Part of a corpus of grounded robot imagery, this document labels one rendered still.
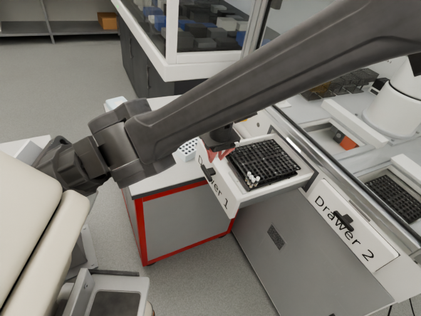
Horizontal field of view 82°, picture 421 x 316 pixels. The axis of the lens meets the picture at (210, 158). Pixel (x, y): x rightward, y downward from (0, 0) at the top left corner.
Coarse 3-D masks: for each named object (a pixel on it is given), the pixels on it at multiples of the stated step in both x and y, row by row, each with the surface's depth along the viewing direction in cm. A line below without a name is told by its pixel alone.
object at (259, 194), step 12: (240, 144) 98; (216, 156) 96; (228, 168) 93; (240, 180) 90; (288, 180) 85; (300, 180) 87; (240, 192) 86; (252, 192) 79; (264, 192) 81; (276, 192) 85; (240, 204) 78
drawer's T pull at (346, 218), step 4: (336, 212) 76; (336, 216) 76; (340, 216) 75; (344, 216) 75; (348, 216) 75; (340, 220) 75; (344, 220) 74; (348, 220) 74; (352, 220) 74; (344, 224) 74; (348, 224) 73; (348, 228) 73; (352, 228) 72
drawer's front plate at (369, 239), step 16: (320, 192) 84; (336, 192) 79; (320, 208) 86; (336, 208) 79; (352, 208) 76; (352, 224) 75; (368, 224) 72; (352, 240) 77; (368, 240) 72; (384, 240) 69; (384, 256) 68
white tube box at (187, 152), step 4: (192, 140) 108; (196, 140) 108; (184, 144) 105; (188, 144) 106; (192, 144) 106; (196, 144) 108; (180, 148) 104; (184, 148) 104; (188, 148) 104; (192, 148) 104; (176, 152) 104; (180, 152) 102; (184, 152) 102; (188, 152) 102; (192, 152) 103; (180, 156) 103; (184, 156) 101; (188, 156) 102; (192, 156) 104; (184, 160) 102; (188, 160) 104
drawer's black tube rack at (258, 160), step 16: (256, 144) 96; (272, 144) 98; (240, 160) 88; (256, 160) 89; (272, 160) 91; (288, 160) 92; (240, 176) 87; (256, 176) 84; (272, 176) 85; (288, 176) 90
